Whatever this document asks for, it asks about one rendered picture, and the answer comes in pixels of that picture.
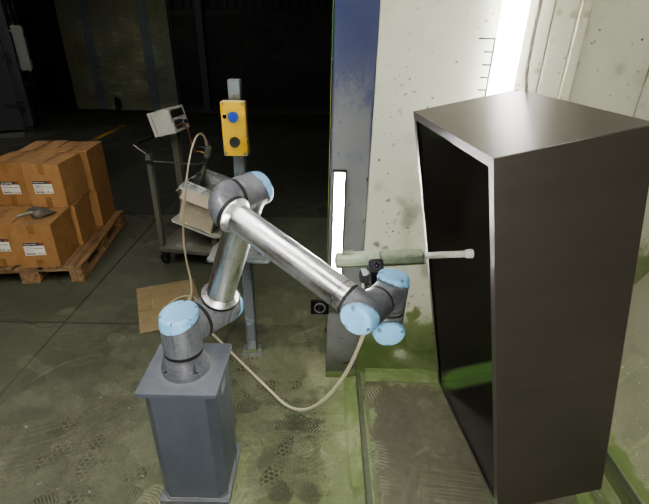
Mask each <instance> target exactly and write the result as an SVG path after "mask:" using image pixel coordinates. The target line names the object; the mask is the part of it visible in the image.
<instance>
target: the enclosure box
mask: <svg viewBox="0 0 649 504"><path fill-rule="evenodd" d="M413 115H414V126H415V137H416V147H417V158H418V169H419V180H420V191H421V202H422V212H423V223H424V234H425V245H426V252H441V251H463V250H466V249H473V250H474V257H473V258H465V257H460V258H438V259H427V267H428V277H429V288H430V299H431V310H432V321H433V332H434V342H435V353H436V364H437V375H438V383H439V385H440V388H441V390H442V392H443V394H444V396H445V398H446V401H447V403H448V405H449V407H450V409H451V411H452V414H453V416H454V418H455V420H456V422H457V424H458V427H459V429H460V431H461V433H462V435H463V438H464V440H465V442H466V444H467V446H468V448H469V451H470V453H471V455H472V457H473V459H474V461H475V464H476V466H477V468H478V470H479V472H480V474H481V477H482V479H483V481H484V483H485V485H486V487H487V490H488V492H489V494H490V496H491V498H492V500H493V503H494V504H534V503H539V502H543V501H548V500H553V499H557V498H562V497H567V496H571V495H576V494H580V493H585V492H590V491H594V490H599V489H601V488H602V482H603V475H604V469H605V463H606V456H607V450H608V444H609V437H610V431H611V424H612V418H613V412H614V405H615V399H616V393H617V386H618V380H619V374H620V367H621V361H622V355H623V348H624V342H625V335H626V329H627V323H628V316H629V310H630V304H631V297H632V291H633V285H634V278H635V272H636V265H637V259H638V253H639V246H640V240H641V234H642V227H643V221H644V215H645V208H646V202H647V196H648V189H649V121H648V120H643V119H639V118H635V117H631V116H627V115H623V114H619V113H614V112H610V111H606V110H602V109H598V108H594V107H590V106H586V105H581V104H577V103H573V102H569V101H565V100H561V99H557V98H552V97H548V96H544V95H540V94H536V93H532V92H528V91H524V90H519V89H518V91H515V90H511V91H507V92H502V93H497V94H492V95H488V96H483V97H478V98H474V99H469V100H464V101H460V102H455V103H450V104H445V105H441V106H436V107H431V108H427V109H422V110H417V111H413Z"/></svg>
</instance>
